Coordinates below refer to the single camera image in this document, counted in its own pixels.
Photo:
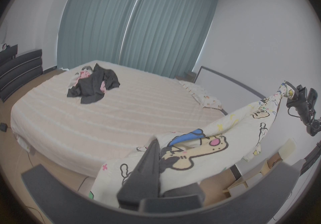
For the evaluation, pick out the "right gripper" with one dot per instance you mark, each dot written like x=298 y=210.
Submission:
x=297 y=97

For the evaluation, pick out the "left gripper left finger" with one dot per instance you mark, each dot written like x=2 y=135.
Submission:
x=145 y=180

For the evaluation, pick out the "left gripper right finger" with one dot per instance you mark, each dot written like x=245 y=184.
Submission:
x=185 y=190

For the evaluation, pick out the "white printed pyjama top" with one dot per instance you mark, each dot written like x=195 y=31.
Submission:
x=213 y=147

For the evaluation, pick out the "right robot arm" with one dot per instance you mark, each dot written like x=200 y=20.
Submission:
x=311 y=120

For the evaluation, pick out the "bed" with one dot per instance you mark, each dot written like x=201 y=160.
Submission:
x=100 y=122

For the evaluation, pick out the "pile of clothes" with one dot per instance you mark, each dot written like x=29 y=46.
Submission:
x=90 y=87

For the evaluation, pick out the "white printed pillow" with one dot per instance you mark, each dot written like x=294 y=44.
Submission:
x=205 y=98

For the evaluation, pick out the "grey bedside table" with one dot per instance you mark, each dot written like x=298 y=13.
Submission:
x=186 y=76

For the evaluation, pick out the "blue-green curtain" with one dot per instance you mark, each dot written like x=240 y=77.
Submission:
x=95 y=17
x=170 y=22

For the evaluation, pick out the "black power adapter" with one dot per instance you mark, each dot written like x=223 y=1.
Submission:
x=3 y=127

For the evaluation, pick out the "black chest of drawers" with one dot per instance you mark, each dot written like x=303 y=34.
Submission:
x=20 y=74

